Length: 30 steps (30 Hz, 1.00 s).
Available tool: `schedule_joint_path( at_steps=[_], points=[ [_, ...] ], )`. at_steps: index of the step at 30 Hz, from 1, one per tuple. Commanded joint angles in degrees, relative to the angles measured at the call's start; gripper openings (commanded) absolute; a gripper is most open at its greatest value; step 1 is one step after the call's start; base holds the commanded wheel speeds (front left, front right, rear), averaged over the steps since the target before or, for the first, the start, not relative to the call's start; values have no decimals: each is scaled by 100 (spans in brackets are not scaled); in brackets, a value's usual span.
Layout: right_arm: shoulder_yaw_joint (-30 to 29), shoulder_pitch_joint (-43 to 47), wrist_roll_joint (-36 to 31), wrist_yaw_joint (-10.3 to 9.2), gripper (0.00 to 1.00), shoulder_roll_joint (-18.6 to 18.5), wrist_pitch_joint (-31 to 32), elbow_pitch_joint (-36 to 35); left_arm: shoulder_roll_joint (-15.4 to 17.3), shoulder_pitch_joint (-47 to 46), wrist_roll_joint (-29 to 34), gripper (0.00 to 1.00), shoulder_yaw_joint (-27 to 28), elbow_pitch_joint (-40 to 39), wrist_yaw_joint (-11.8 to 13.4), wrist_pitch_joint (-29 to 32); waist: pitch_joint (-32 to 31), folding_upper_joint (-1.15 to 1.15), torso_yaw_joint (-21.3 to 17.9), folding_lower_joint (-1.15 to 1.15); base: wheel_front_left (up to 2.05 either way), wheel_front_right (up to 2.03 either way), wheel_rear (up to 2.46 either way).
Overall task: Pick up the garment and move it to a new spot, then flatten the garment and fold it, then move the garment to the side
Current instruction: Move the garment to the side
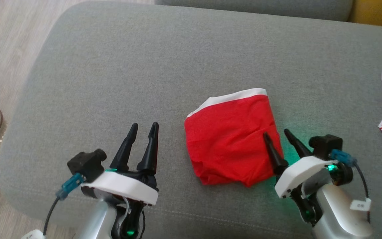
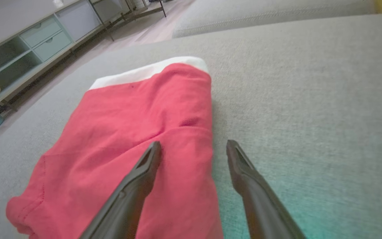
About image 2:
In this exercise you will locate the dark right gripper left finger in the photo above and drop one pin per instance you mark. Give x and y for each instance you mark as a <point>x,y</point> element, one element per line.
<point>128,202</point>

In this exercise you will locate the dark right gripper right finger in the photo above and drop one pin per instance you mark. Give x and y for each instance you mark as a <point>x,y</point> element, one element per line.
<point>260,205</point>

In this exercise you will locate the red white-trimmed shorts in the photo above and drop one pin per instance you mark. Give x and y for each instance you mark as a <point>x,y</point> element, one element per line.
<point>128,116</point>

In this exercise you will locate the grey fabric sofa ottoman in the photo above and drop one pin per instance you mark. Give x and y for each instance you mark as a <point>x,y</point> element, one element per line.
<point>293,99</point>

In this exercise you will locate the pale cabinet with drawers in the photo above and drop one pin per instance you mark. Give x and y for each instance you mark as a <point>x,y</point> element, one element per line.
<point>45,33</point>

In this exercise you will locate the black metal frame stand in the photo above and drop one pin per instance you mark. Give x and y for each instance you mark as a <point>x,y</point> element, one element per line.
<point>162,8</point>

